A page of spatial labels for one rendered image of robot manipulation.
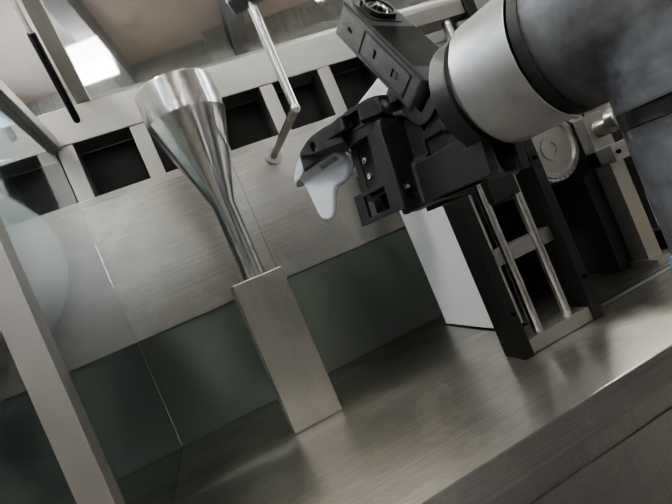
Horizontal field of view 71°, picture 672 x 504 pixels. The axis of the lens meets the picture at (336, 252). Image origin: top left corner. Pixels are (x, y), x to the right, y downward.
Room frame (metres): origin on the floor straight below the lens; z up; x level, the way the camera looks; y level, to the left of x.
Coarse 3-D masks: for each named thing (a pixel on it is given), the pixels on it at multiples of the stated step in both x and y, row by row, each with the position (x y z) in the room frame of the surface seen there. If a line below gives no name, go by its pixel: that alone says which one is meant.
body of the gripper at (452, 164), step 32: (384, 96) 0.32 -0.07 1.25; (448, 96) 0.26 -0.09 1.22; (384, 128) 0.31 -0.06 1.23; (416, 128) 0.31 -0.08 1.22; (448, 128) 0.27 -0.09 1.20; (384, 160) 0.31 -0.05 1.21; (416, 160) 0.32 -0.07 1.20; (448, 160) 0.29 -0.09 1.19; (480, 160) 0.27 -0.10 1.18; (512, 160) 0.28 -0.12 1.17; (384, 192) 0.34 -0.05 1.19; (416, 192) 0.32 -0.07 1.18; (448, 192) 0.30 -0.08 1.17
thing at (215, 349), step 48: (384, 240) 1.15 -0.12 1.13; (336, 288) 1.10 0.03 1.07; (384, 288) 1.13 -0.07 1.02; (192, 336) 1.01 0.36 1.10; (240, 336) 1.03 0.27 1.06; (336, 336) 1.09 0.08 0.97; (384, 336) 1.12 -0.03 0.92; (192, 384) 1.00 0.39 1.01; (240, 384) 1.02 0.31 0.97; (192, 432) 0.99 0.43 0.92
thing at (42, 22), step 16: (32, 0) 0.84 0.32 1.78; (32, 16) 0.86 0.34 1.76; (48, 16) 0.88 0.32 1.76; (32, 32) 0.87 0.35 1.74; (48, 32) 0.89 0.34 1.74; (48, 48) 0.91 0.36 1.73; (64, 48) 0.93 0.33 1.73; (48, 64) 0.91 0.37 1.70; (64, 64) 0.95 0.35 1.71; (64, 80) 0.97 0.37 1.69; (80, 80) 0.98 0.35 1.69; (64, 96) 0.96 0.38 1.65; (80, 96) 1.01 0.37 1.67
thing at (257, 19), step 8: (248, 0) 0.81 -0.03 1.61; (248, 8) 0.81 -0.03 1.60; (256, 8) 0.81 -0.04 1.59; (256, 16) 0.81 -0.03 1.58; (256, 24) 0.81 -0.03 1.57; (264, 24) 0.81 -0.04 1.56; (264, 32) 0.81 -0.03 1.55; (264, 40) 0.81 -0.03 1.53; (272, 48) 0.81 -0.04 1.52; (272, 56) 0.81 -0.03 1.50; (272, 64) 0.81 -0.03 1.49; (280, 64) 0.81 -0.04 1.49; (280, 72) 0.81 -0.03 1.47; (280, 80) 0.81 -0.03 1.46; (288, 88) 0.81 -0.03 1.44; (288, 96) 0.81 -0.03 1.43
